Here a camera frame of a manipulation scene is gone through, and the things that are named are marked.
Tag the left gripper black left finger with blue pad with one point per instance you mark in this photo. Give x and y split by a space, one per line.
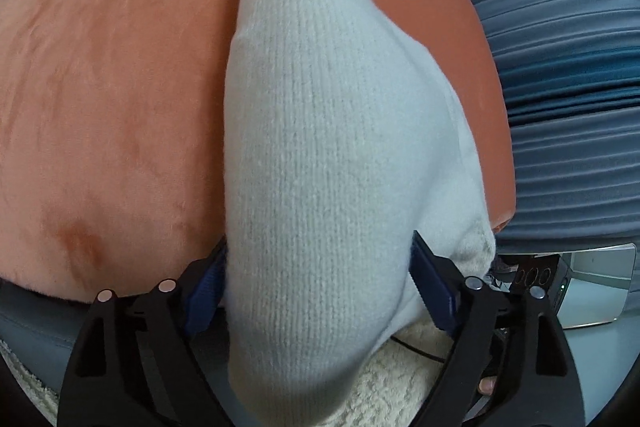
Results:
104 382

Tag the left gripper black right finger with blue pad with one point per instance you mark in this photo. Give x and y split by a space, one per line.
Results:
537 382

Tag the cream knit cardigan red buttons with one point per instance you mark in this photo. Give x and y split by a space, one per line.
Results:
343 139

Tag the person's hand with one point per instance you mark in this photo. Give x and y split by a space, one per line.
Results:
487 385

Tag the blue grey curtain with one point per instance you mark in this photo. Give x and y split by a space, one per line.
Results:
569 72

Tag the orange velvet bed cover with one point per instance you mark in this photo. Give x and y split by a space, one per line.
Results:
111 133

